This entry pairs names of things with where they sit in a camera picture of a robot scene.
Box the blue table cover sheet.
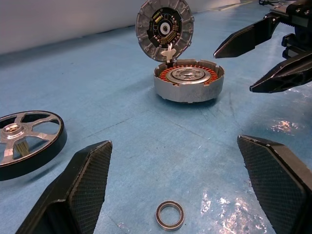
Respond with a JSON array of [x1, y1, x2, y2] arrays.
[[0, 1, 312, 234]]

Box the silver motor stator copper windings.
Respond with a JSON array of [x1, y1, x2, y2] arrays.
[[153, 58, 225, 104]]

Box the black rotor ring silver spokes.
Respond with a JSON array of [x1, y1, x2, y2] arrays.
[[0, 110, 68, 181]]

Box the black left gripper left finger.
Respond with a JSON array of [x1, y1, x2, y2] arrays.
[[15, 140, 113, 234]]

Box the small steel bearing ring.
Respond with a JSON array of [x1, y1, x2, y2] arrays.
[[155, 200, 185, 232]]

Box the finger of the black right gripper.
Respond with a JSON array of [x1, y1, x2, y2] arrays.
[[249, 50, 312, 94], [213, 12, 289, 59]]

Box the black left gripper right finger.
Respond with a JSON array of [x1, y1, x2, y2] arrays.
[[237, 134, 312, 234]]

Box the round grey motor rotor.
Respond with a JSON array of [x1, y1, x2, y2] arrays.
[[135, 0, 195, 65]]

